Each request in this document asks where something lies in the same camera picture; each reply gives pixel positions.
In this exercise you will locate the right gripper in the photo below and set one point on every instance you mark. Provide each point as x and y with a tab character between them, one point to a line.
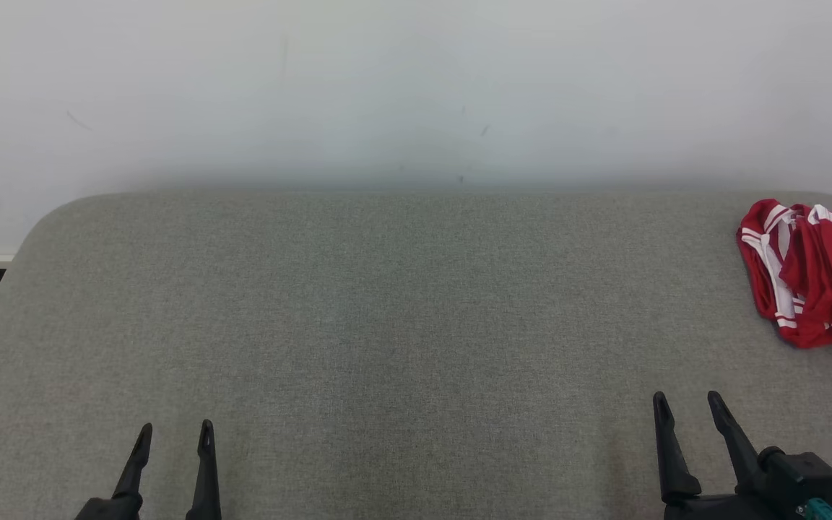
726	509

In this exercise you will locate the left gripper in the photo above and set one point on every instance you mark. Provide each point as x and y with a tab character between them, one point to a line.
109	508

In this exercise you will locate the red Bulls basketball jersey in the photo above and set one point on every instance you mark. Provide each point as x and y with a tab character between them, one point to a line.
763	274

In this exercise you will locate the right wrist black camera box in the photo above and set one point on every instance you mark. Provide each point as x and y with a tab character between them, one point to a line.
806	473

